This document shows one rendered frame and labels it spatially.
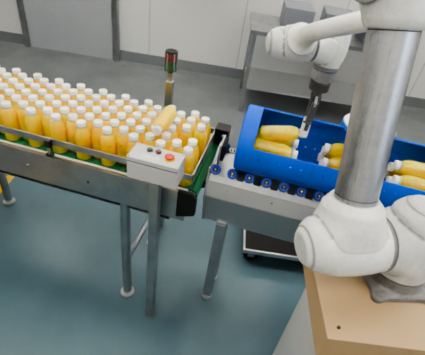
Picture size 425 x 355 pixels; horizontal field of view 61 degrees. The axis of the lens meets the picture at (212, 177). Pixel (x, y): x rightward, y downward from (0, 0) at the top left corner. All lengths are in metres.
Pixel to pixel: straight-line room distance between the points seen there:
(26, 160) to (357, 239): 1.44
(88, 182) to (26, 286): 0.91
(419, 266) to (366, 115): 0.42
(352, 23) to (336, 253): 0.62
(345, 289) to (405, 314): 0.16
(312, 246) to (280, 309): 1.46
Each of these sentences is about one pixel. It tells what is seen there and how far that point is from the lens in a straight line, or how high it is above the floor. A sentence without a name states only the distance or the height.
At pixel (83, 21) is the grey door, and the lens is 5.10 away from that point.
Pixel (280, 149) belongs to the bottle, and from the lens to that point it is 1.47.
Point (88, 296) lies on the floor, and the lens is 2.27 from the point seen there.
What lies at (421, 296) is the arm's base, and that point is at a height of 1.12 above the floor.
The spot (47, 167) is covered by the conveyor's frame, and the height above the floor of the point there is 0.83.
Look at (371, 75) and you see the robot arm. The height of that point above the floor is 1.65.
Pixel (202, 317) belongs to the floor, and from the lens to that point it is 2.19.
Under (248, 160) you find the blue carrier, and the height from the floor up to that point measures 1.08.
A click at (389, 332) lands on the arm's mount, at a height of 1.10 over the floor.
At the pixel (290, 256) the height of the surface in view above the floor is 0.15.
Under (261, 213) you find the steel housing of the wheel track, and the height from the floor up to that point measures 0.81.
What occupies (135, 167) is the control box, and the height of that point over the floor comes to 1.06.
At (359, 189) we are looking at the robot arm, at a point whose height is 1.42.
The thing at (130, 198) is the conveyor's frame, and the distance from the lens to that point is 1.64.
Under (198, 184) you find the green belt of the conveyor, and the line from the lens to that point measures 1.56.
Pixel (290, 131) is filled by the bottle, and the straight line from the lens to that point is 1.49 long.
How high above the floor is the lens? 1.89
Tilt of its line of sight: 38 degrees down
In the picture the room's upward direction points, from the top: 9 degrees clockwise
